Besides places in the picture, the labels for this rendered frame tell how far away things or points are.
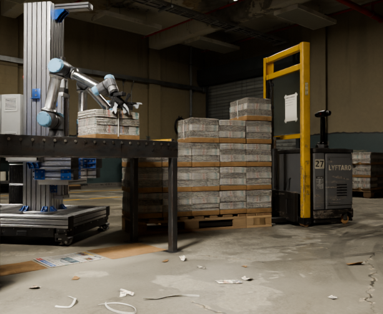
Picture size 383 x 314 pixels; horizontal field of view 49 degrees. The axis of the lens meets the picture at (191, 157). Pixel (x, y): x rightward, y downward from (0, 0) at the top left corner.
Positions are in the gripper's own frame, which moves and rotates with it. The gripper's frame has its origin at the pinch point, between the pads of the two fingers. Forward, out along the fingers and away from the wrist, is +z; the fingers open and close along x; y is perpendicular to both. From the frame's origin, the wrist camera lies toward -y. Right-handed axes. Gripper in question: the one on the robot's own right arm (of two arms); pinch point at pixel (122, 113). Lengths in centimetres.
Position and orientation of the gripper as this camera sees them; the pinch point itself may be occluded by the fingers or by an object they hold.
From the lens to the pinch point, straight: 315.1
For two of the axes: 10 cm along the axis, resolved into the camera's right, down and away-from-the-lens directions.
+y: -5.7, 5.2, 6.4
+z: 3.3, 8.6, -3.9
